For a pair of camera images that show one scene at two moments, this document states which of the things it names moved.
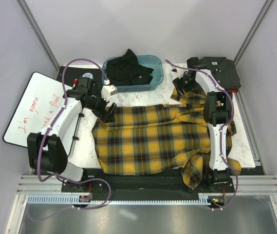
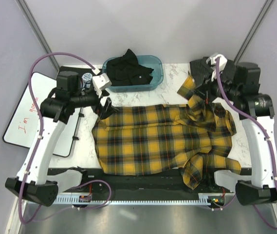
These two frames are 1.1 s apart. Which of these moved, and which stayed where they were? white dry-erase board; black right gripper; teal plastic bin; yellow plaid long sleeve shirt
Moved: black right gripper
Stayed: white dry-erase board; yellow plaid long sleeve shirt; teal plastic bin
